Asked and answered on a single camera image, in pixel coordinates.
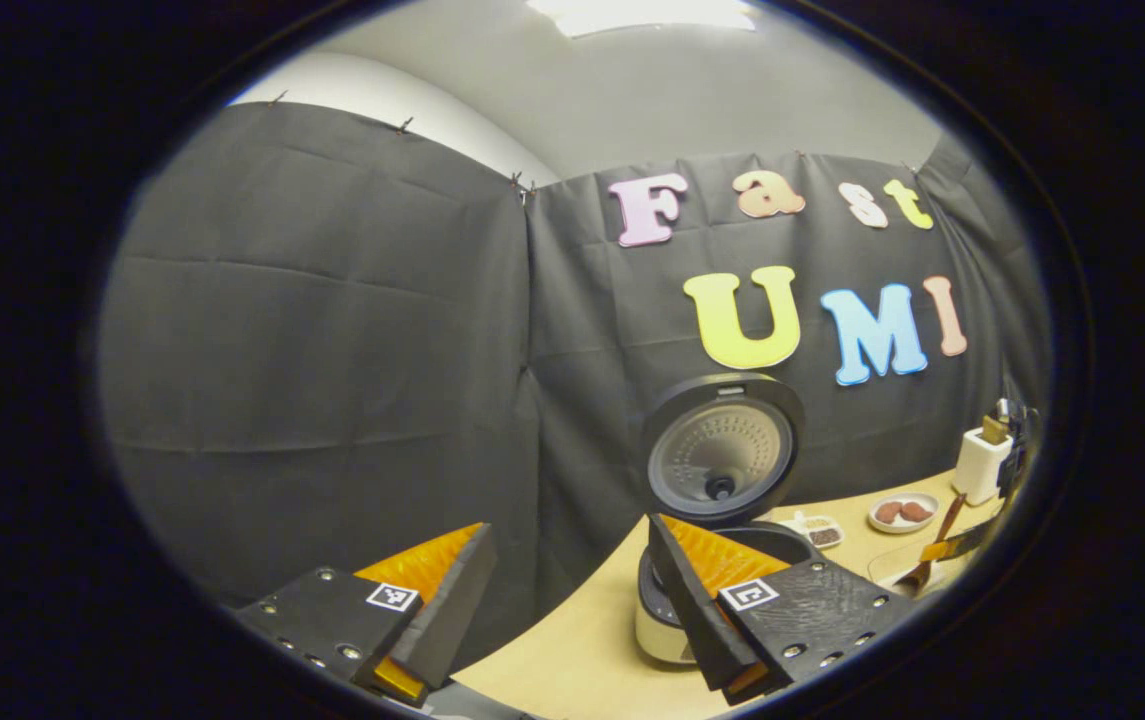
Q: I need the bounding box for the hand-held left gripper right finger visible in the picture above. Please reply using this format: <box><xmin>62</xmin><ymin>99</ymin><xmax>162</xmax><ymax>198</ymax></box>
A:
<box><xmin>648</xmin><ymin>514</ymin><xmax>923</xmax><ymax>707</ymax></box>

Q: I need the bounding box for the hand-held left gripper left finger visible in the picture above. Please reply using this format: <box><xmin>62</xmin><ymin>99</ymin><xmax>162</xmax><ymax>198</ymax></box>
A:
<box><xmin>232</xmin><ymin>522</ymin><xmax>500</xmax><ymax>709</ymax></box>

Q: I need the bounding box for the brown wooden spoon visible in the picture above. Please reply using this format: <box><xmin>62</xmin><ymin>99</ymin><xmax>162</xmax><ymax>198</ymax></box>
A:
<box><xmin>897</xmin><ymin>492</ymin><xmax>968</xmax><ymax>596</ymax></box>

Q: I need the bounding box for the dark grey rice cooker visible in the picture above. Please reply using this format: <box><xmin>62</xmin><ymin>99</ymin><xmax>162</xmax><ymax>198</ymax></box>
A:
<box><xmin>635</xmin><ymin>373</ymin><xmax>823</xmax><ymax>666</ymax></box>

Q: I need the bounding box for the clear plastic rice container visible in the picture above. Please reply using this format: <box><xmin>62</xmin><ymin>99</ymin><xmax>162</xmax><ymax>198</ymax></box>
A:
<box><xmin>867</xmin><ymin>540</ymin><xmax>983</xmax><ymax>601</ymax></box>

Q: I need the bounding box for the white toaster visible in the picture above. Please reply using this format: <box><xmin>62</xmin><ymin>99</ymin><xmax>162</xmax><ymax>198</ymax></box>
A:
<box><xmin>952</xmin><ymin>427</ymin><xmax>1013</xmax><ymax>506</ymax></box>

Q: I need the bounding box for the white oval plate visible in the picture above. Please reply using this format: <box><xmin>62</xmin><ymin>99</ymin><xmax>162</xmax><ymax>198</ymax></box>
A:
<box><xmin>868</xmin><ymin>492</ymin><xmax>941</xmax><ymax>534</ymax></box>

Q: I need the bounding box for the white sectioned bean dish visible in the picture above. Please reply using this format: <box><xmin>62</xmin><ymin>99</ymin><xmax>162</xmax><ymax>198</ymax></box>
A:
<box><xmin>792</xmin><ymin>510</ymin><xmax>845</xmax><ymax>549</ymax></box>

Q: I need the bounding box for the black backdrop cloth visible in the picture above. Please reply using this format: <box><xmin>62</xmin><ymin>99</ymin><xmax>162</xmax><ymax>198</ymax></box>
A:
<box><xmin>97</xmin><ymin>100</ymin><xmax>1051</xmax><ymax>671</ymax></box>

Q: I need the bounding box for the large ceiling light panel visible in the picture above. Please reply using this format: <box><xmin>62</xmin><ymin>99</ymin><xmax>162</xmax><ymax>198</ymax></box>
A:
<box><xmin>527</xmin><ymin>0</ymin><xmax>758</xmax><ymax>39</ymax></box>

